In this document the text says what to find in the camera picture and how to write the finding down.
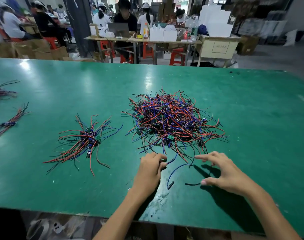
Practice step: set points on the small black plastic piece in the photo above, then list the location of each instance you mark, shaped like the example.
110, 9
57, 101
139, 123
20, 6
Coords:
170, 185

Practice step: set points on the grey laptop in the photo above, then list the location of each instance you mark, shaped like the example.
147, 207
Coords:
118, 30

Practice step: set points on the stack of white boxes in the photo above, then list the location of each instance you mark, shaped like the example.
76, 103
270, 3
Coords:
217, 21

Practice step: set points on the person's right forearm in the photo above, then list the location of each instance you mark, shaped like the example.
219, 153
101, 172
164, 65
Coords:
274, 215

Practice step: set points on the dark pillar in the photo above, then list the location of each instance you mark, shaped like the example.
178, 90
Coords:
79, 25

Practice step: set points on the person's right hand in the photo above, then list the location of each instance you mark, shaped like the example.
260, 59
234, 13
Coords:
229, 177

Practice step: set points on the row of white containers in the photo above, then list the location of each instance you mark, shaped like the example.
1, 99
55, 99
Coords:
163, 35

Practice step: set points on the row of cardboard boxes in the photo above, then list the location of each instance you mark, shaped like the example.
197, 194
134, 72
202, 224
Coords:
34, 50

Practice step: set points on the dark blue bag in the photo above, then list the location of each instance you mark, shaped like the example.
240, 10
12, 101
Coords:
203, 30

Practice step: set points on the red plastic stool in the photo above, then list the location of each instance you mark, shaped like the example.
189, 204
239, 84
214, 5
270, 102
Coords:
51, 42
177, 57
148, 51
105, 45

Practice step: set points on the person's left forearm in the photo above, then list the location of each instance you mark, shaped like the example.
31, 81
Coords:
119, 220

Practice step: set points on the brown cardboard box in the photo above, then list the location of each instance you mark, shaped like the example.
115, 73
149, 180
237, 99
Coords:
248, 45

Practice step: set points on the long wooden work table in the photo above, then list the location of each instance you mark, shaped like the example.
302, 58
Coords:
137, 40

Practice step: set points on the cream cabinet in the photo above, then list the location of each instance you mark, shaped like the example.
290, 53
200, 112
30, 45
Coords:
218, 48

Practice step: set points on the person's left hand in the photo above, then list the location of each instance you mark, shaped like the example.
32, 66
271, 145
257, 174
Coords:
149, 175

